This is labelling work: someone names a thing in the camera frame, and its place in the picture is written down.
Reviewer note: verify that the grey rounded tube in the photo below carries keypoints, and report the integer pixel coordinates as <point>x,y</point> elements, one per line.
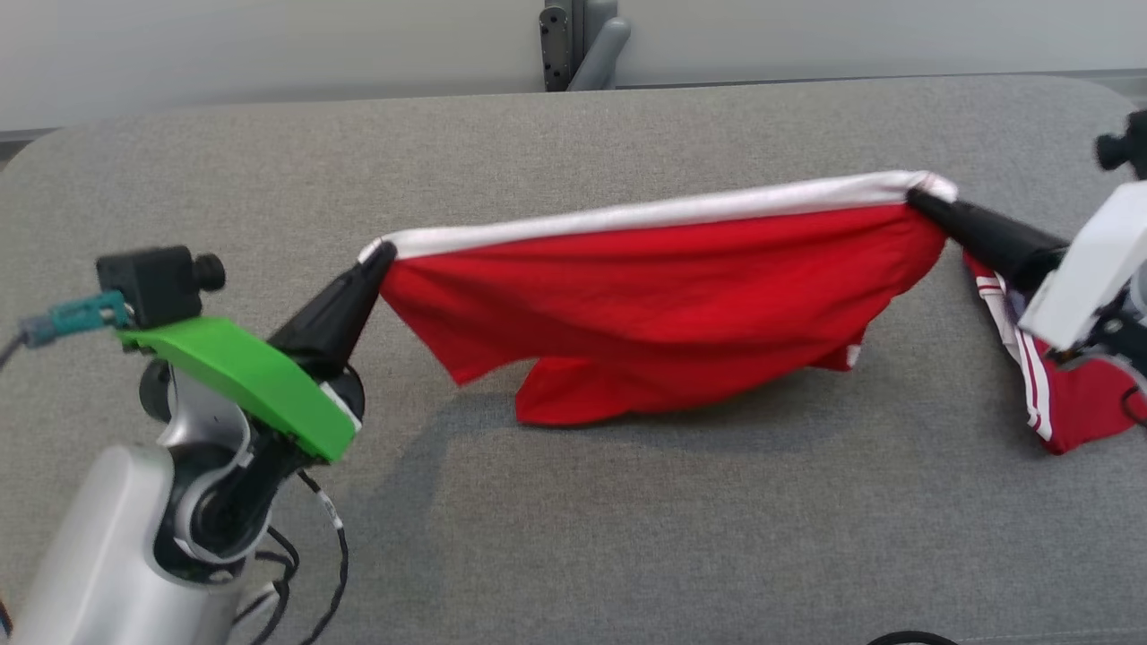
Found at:
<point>599,58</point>

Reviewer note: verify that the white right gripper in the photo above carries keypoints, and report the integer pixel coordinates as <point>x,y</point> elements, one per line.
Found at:
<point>1093,269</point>

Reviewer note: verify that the teal left camera connector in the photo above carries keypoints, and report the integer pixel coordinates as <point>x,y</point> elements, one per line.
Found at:
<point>81,315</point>

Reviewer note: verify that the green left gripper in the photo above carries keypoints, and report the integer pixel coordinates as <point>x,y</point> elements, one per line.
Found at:
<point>251,376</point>

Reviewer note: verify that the dark grey hinge bracket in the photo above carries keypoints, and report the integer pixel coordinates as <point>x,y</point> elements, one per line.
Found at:
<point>556,49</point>

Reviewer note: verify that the red white striped jersey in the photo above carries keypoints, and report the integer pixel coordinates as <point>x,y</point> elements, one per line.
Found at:
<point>1084,403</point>
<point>645,305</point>

